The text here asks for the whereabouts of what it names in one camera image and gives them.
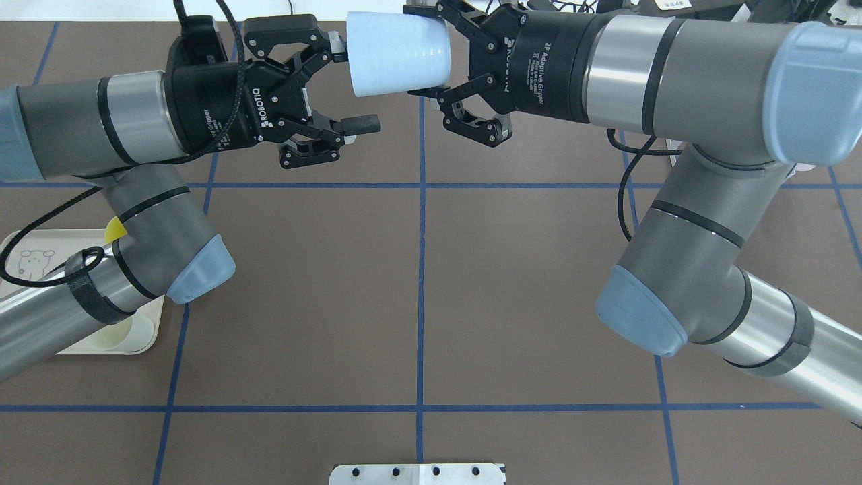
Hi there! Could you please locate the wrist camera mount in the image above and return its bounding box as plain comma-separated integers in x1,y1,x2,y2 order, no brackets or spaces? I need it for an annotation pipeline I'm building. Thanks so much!
166,15,228,71

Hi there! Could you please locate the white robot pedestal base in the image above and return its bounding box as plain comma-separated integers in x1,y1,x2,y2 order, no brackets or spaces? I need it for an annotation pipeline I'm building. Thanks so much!
329,463,507,484

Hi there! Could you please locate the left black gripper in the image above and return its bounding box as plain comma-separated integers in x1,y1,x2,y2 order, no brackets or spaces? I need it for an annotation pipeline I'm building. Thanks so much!
164,13,381,169

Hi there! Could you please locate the white wire cup rack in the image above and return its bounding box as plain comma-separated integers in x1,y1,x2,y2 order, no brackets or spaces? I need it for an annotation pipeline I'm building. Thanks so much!
665,139,684,156

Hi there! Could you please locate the cream white cup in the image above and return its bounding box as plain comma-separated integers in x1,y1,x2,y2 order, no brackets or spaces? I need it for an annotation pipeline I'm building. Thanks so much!
86,315,157,355

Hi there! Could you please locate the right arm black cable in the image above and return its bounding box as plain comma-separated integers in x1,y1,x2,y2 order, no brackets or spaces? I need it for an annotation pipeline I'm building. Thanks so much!
606,128,684,243

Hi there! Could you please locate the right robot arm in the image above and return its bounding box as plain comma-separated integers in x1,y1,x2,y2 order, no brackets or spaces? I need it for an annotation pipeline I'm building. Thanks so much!
403,1,861,426

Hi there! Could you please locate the blue cup back row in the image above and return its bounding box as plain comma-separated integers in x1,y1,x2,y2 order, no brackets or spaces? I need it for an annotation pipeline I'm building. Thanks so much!
347,11,451,98

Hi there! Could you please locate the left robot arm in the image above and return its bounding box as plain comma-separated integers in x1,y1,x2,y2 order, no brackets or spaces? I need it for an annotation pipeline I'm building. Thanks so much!
2,15,380,379

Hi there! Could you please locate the cream plastic tray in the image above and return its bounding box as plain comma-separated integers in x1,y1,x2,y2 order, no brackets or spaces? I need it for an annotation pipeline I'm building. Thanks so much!
6,229,164,356

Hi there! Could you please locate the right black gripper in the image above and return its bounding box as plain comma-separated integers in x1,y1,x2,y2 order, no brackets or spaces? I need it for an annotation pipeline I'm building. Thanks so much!
403,1,610,147

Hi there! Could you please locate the yellow cup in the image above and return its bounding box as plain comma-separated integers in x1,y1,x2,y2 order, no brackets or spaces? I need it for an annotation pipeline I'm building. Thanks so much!
104,217,127,245

